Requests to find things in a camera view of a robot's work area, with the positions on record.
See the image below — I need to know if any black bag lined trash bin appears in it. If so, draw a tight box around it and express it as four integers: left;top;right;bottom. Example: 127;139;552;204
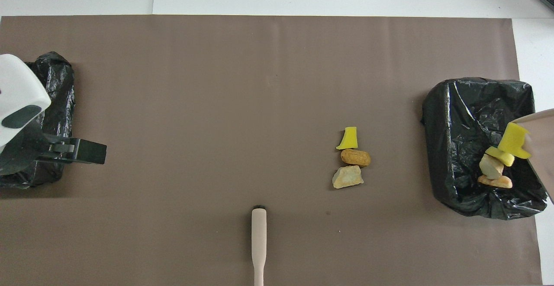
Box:
421;77;548;221

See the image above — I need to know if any small yellow sponge piece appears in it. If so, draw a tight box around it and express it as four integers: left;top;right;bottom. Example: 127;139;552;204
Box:
485;146;515;167

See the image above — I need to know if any curved yellow sponge wedge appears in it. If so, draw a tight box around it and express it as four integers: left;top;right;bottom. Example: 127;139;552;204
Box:
336;127;358;151

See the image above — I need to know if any pale foam chunk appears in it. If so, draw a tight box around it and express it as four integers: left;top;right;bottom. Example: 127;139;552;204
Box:
332;165;364;190

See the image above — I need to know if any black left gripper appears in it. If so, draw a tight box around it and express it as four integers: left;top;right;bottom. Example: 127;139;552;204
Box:
0;125;107;175

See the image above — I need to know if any pink plastic dustpan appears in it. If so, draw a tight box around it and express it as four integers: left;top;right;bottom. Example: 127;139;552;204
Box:
515;109;554;204

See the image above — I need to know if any beige handled hand brush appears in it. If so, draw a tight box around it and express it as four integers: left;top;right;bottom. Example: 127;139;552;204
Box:
251;205;267;286

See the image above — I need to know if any notched yellow sponge piece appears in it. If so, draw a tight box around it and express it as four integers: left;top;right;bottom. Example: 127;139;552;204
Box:
497;122;532;160

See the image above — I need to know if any angular beige foam chunk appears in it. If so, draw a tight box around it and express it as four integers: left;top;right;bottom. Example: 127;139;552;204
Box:
479;154;505;180

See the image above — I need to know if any rounded beige foam chunk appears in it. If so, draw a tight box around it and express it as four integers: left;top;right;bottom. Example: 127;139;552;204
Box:
477;174;513;189

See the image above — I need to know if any brown table mat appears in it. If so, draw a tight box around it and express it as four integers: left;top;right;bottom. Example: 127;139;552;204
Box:
0;15;543;286

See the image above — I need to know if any empty black bag lined bin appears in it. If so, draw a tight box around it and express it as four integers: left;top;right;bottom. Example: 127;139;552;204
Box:
0;51;75;189

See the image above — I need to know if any brown peanut shaped piece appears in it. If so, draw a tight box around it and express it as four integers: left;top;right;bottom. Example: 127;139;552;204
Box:
341;149;371;167

